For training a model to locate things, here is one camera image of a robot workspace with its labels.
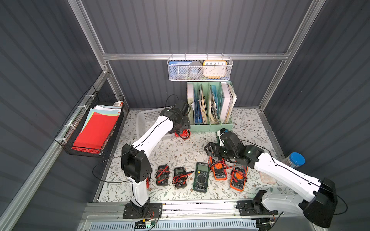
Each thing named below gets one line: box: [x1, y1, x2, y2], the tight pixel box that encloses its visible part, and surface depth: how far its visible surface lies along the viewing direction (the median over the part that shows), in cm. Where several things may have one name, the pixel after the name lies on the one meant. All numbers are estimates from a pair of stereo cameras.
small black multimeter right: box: [171, 166, 195, 189], surface depth 83 cm
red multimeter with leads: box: [174, 128, 191, 141], surface depth 82 cm
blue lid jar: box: [281, 152, 306, 169], surface depth 73 cm
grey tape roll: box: [187, 61, 204, 79], surface depth 89 cm
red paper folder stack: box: [71, 104, 122, 154], surface depth 75 cm
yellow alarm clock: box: [202, 60, 227, 79], surface depth 90 cm
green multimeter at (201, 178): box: [192, 162, 211, 193], surface depth 84 cm
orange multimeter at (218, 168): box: [208, 155, 233, 181], surface depth 86 cm
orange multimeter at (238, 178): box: [230, 165, 249, 192], surface depth 82 cm
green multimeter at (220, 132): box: [216, 127, 229, 141], surface depth 72 cm
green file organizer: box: [186, 81, 238, 133], surface depth 101 cm
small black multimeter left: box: [155, 164, 171, 187], surface depth 84 cm
